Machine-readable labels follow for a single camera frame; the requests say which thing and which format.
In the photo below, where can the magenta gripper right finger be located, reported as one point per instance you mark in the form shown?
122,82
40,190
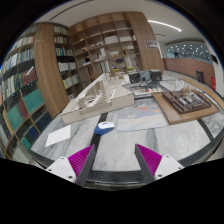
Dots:
153,165

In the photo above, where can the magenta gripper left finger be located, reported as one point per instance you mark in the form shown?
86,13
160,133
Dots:
75,168

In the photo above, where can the blue white computer mouse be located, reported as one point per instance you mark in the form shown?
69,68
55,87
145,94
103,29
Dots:
104,127

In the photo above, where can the patterned mouse pad mat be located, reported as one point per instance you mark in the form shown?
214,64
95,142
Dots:
144,114

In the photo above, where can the white paper sheet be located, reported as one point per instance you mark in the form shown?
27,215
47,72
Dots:
58,135

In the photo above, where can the brown architectural site model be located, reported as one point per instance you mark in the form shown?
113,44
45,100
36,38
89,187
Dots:
181,106

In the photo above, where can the left bookshelf with books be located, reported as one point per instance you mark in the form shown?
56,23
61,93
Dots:
23,114

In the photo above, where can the white architectural model building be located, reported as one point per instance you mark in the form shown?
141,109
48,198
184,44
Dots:
103,95

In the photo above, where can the grey building model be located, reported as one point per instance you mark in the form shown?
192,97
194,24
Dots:
147,76

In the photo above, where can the wooden column panel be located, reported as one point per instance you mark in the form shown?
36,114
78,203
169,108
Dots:
49,78

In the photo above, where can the wooden open bookshelf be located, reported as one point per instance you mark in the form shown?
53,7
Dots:
116,43

